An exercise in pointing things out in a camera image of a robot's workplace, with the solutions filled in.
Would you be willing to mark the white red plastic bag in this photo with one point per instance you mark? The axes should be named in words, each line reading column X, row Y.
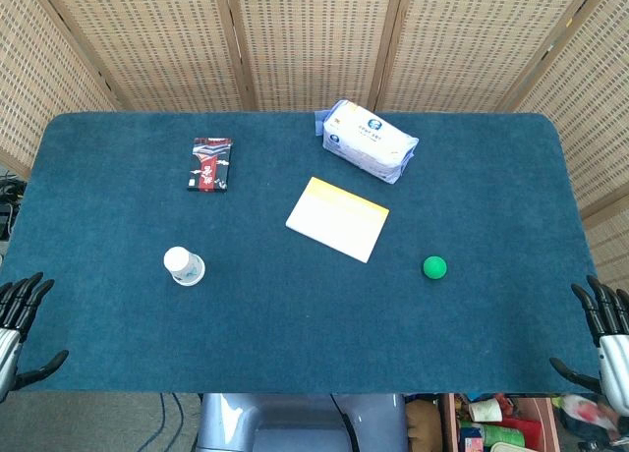
column 589, row 412

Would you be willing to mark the white yellow notepad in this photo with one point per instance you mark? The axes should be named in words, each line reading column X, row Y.
column 338, row 218

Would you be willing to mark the brown plush toy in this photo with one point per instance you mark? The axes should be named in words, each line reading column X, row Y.
column 422, row 422

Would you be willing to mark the green ball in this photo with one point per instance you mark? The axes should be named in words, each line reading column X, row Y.
column 435, row 267

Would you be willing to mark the plain white paper cup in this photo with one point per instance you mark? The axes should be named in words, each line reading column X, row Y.
column 176, row 259

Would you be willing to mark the green can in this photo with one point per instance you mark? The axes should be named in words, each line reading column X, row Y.
column 503, row 435

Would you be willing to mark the woven bamboo folding screen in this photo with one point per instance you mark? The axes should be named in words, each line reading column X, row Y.
column 314, row 44

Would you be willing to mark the pink storage crate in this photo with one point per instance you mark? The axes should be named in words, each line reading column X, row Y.
column 545, row 422

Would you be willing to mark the white blue tissue pack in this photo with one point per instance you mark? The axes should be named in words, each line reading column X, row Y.
column 366, row 142

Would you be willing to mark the dark blue table mat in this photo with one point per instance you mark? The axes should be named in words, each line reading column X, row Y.
column 304, row 314

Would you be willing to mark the grey blue robot torso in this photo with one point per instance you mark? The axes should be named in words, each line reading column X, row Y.
column 295, row 422

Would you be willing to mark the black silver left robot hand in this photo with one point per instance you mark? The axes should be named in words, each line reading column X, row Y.
column 9, row 341

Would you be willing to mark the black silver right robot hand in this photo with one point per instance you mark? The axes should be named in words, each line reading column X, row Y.
column 614, row 354

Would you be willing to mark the black red snack packet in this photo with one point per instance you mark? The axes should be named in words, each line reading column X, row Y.
column 210, row 165

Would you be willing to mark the red flat packet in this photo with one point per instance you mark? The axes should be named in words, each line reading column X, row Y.
column 528, row 427

